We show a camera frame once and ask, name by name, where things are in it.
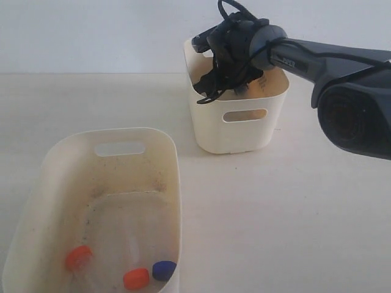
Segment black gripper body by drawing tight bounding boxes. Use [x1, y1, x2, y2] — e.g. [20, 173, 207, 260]
[195, 24, 263, 96]

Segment blue-capped clear tube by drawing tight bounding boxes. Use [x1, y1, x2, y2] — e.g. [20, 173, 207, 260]
[152, 260, 177, 281]
[234, 85, 248, 95]

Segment orange-capped clear tube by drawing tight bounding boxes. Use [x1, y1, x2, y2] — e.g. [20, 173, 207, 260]
[65, 245, 93, 272]
[123, 234, 150, 291]

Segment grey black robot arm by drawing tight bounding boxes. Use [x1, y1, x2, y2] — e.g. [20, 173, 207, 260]
[191, 21, 390, 159]

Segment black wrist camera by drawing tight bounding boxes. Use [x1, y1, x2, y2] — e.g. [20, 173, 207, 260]
[191, 26, 216, 53]

